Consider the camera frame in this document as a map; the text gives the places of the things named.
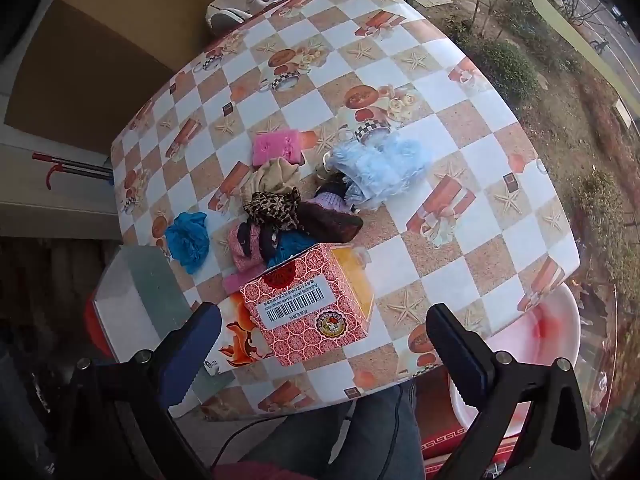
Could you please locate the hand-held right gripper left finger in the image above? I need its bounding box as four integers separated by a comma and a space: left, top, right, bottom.
60, 302, 223, 480

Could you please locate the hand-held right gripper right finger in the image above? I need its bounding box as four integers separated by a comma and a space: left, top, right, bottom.
425, 303, 594, 480

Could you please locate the white storage box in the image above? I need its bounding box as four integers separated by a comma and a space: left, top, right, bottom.
94, 244, 237, 417

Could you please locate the blue ruffled cloth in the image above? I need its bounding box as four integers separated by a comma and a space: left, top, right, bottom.
165, 211, 211, 276

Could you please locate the pink black sock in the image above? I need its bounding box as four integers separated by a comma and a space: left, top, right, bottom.
227, 222, 281, 273

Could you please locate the dark brown sock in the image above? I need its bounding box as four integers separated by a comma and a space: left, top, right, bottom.
297, 202, 364, 243

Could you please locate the light blue fluffy cloth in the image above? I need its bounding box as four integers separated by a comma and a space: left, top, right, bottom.
325, 138, 433, 211

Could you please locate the beige knit sock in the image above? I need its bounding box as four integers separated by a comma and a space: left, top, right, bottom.
241, 157, 302, 203

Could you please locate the purple black striped sock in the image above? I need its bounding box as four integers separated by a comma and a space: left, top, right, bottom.
307, 182, 353, 213

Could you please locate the pink white basin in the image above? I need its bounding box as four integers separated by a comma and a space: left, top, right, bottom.
447, 282, 583, 432

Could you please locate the red patterned carton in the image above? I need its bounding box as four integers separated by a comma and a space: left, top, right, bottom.
419, 375, 507, 480

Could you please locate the red plastic stool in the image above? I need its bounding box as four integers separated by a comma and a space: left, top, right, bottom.
82, 289, 122, 362

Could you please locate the person's leg in jeans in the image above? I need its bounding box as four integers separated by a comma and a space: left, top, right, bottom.
240, 379, 427, 480

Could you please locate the red patterned box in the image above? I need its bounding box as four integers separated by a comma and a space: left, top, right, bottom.
238, 242, 376, 367

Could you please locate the teal lace cloth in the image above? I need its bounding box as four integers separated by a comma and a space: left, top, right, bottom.
267, 232, 321, 268

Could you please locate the leopard print scrunchie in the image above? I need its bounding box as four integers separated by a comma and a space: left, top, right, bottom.
243, 188, 302, 232

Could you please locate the pink sponge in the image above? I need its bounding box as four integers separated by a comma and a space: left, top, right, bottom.
251, 129, 305, 168

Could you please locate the checkered printed tablecloth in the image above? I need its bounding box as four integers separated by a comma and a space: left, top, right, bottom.
110, 0, 582, 422

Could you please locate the brown cardboard sheet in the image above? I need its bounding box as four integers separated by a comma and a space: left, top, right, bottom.
4, 0, 236, 157

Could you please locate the white grey slipper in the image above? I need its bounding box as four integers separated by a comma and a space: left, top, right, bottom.
206, 0, 262, 37

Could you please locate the red handled mop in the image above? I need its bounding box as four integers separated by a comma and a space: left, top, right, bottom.
32, 152, 115, 191

